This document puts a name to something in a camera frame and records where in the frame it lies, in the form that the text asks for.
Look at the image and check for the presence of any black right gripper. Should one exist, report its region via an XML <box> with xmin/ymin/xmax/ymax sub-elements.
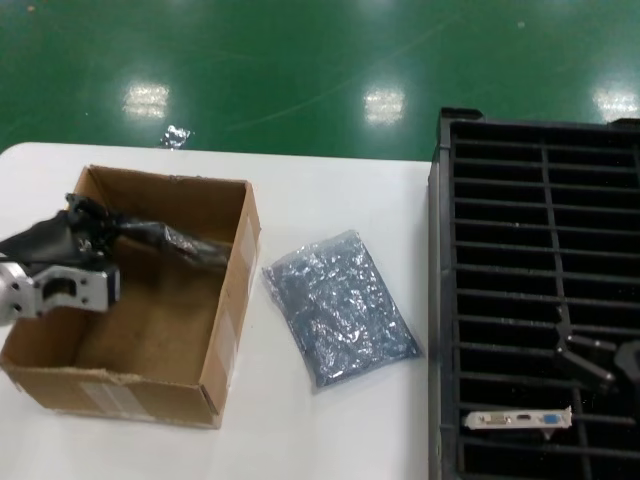
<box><xmin>552</xmin><ymin>305</ymin><xmax>640</xmax><ymax>396</ymax></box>

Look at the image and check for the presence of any graphics card with silver bracket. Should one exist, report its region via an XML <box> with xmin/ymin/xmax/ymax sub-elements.
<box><xmin>463</xmin><ymin>405</ymin><xmax>572</xmax><ymax>441</ymax></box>

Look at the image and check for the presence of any shiny foil scrap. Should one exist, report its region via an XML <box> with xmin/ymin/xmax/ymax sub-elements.
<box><xmin>158</xmin><ymin>125</ymin><xmax>194</xmax><ymax>150</ymax></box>

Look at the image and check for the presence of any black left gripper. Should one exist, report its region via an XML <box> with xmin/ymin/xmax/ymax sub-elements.
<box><xmin>0</xmin><ymin>192</ymin><xmax>125</xmax><ymax>265</ymax></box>

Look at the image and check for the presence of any crinkled grey antistatic bag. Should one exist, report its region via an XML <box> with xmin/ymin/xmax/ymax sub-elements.
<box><xmin>260</xmin><ymin>228</ymin><xmax>425</xmax><ymax>394</ymax></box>

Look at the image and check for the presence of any black slotted plastic container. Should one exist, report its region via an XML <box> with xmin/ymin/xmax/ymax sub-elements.
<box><xmin>427</xmin><ymin>107</ymin><xmax>640</xmax><ymax>480</ymax></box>

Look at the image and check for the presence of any left wrist camera silver bracket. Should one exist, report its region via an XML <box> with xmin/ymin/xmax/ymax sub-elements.
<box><xmin>0</xmin><ymin>263</ymin><xmax>122</xmax><ymax>327</ymax></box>

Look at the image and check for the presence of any brown cardboard box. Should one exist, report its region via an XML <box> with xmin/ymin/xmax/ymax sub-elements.
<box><xmin>0</xmin><ymin>164</ymin><xmax>262</xmax><ymax>430</ymax></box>

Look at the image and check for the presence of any dark antistatic bag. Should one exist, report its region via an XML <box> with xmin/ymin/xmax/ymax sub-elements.
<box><xmin>112</xmin><ymin>218</ymin><xmax>234</xmax><ymax>274</ymax></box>

